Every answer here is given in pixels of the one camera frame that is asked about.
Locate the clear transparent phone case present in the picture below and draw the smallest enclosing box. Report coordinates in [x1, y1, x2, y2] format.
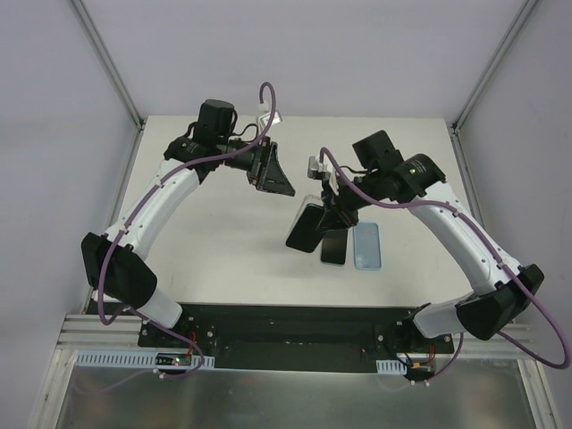
[287, 195, 323, 241]

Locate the light blue phone case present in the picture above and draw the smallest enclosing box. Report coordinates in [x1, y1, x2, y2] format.
[352, 222, 382, 271]

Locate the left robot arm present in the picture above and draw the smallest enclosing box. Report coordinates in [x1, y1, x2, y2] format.
[81, 99, 295, 329]

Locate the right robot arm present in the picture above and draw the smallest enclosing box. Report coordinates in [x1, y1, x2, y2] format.
[307, 130, 544, 341]

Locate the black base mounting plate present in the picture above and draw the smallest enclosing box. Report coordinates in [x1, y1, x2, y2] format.
[138, 304, 454, 374]

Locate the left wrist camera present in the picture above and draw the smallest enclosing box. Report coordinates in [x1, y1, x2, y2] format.
[257, 110, 282, 130]

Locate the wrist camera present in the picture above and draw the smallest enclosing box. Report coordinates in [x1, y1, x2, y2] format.
[257, 110, 282, 130]
[307, 156, 332, 181]

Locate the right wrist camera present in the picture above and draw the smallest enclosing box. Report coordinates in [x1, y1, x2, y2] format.
[307, 156, 332, 181]

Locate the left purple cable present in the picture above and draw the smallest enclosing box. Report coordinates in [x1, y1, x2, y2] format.
[97, 81, 278, 327]

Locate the purple cable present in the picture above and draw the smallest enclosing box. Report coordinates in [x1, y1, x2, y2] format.
[319, 147, 572, 368]
[97, 81, 278, 327]

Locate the right white cable duct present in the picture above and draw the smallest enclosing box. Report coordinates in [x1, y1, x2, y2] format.
[375, 359, 408, 375]

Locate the white cable duct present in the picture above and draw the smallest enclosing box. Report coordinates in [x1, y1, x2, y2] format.
[76, 350, 215, 371]
[375, 359, 408, 375]

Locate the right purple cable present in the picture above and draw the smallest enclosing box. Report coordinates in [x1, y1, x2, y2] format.
[319, 147, 572, 368]

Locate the right aluminium extrusion rail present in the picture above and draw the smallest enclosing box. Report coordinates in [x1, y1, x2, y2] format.
[455, 324, 542, 358]

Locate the aluminium extrusion rail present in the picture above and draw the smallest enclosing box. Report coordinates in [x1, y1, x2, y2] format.
[57, 315, 142, 349]
[455, 324, 542, 358]

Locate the left aluminium frame post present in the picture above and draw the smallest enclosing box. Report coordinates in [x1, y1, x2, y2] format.
[68, 0, 145, 130]

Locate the aluminium frame post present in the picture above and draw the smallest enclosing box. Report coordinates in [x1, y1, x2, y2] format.
[450, 0, 542, 134]
[68, 0, 145, 130]

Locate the left white cable duct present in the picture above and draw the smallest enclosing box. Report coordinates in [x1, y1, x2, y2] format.
[76, 350, 215, 371]

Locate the right aluminium frame post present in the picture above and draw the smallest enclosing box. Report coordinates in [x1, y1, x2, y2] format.
[450, 0, 542, 134]

